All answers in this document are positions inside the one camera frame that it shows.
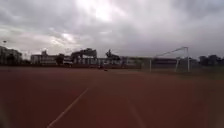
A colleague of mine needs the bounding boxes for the dark tree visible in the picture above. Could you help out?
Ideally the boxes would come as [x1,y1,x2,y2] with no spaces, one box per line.
[54,53,66,66]
[104,49,122,63]

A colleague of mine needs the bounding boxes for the low fence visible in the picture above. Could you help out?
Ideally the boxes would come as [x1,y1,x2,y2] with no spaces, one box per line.
[66,57,150,70]

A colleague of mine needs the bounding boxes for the dark trees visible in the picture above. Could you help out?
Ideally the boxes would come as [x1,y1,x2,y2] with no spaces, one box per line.
[198,54,224,67]
[69,47,98,65]

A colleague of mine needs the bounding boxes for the red sports ground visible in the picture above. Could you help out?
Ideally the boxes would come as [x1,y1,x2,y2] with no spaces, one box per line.
[0,66,224,128]

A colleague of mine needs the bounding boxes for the dark low building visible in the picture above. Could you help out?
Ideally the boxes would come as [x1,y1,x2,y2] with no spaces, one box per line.
[151,57,201,69]

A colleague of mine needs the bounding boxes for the pale building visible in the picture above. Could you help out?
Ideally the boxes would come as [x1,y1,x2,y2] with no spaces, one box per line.
[30,49,74,66]

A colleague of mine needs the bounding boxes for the white goal frame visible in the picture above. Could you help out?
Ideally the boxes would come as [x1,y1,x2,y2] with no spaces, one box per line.
[148,46,192,74]

